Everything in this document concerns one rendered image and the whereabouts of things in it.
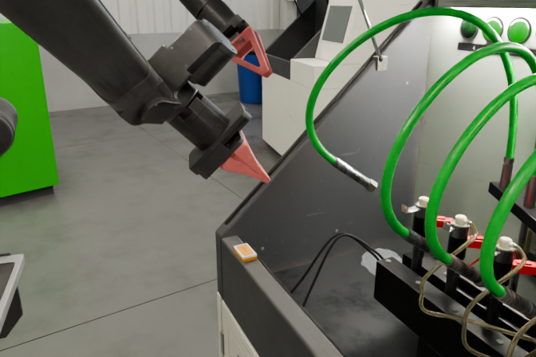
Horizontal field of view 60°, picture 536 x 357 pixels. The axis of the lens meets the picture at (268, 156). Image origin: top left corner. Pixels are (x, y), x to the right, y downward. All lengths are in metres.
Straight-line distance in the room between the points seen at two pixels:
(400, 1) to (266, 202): 2.98
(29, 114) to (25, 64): 0.35
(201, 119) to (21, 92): 3.23
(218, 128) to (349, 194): 0.62
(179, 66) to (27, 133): 3.31
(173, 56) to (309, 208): 0.64
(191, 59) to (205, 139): 0.10
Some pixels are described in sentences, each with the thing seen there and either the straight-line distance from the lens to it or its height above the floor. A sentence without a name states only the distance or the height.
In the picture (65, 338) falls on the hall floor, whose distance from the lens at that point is 2.42.
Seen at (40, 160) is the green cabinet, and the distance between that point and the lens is 3.90.
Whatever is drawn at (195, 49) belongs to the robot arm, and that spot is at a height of 1.38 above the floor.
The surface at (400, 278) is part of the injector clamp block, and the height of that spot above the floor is 0.98.
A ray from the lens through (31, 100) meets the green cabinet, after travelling 3.79.
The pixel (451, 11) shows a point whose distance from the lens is 0.86.
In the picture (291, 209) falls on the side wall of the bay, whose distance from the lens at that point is 1.07.
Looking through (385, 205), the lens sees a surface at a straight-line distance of 0.66.
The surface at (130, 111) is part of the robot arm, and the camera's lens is 0.50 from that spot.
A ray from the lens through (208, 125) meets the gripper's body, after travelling 0.58.
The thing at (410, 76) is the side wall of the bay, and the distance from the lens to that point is 1.17.
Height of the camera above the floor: 1.43
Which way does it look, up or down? 18 degrees down
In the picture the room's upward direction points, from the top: straight up
